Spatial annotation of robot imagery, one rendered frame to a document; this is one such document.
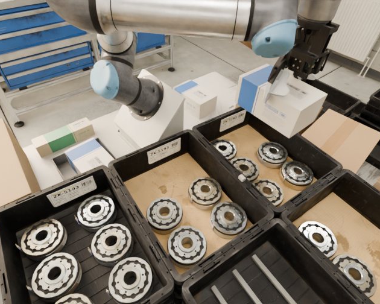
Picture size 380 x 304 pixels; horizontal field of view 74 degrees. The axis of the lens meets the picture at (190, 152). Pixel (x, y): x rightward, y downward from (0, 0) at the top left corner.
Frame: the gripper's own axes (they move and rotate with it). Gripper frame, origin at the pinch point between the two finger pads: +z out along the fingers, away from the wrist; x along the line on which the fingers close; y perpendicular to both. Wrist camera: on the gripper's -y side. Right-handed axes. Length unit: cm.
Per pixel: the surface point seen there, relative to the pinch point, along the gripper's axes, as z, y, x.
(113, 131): 42, -59, -28
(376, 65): 98, -44, 285
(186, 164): 28.6, -13.6, -20.8
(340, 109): 63, -11, 112
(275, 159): 25.5, 5.2, 3.5
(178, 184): 28.6, -8.4, -28.2
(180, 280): 18, 17, -47
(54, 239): 26, -13, -65
